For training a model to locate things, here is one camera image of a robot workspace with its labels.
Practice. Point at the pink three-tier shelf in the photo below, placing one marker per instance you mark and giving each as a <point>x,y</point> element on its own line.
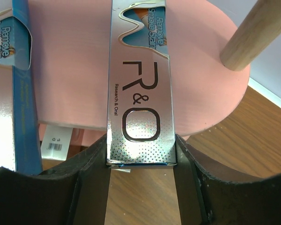
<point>70,64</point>

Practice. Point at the blue toothpaste box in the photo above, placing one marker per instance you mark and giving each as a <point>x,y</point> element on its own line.
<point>140,118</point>
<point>19,136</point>

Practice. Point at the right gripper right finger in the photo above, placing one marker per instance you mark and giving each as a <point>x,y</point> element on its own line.
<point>210,193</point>

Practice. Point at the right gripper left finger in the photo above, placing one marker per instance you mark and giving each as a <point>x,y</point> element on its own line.
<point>74,192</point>

